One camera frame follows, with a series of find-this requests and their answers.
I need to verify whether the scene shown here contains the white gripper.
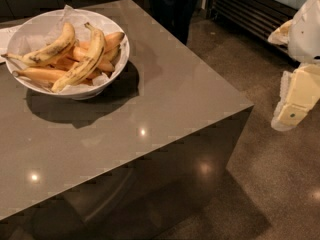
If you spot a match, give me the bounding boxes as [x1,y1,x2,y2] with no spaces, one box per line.
[268,0,320,131]

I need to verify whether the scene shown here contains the spotted yellow banana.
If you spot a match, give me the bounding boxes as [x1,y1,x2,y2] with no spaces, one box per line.
[2,22,76,66]
[51,22,105,93]

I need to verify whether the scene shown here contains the orange banana upper right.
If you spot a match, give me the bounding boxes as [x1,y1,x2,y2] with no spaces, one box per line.
[78,32,125,52]

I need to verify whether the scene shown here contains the orange banana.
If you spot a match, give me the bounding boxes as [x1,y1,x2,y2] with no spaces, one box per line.
[67,46,120,72]
[12,67,66,83]
[78,32,125,52]

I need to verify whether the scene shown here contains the orange banana middle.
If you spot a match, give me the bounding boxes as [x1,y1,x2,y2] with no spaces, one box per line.
[67,46,120,72]

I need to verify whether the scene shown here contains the orange banana lower left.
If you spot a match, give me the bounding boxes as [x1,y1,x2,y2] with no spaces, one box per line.
[12,67,66,83]

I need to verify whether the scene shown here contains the white paper bowl liner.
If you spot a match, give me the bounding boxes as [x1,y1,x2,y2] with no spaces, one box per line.
[13,4,129,95]

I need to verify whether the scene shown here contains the white ceramic bowl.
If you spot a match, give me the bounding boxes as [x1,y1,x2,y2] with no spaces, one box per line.
[5,8,131,101]

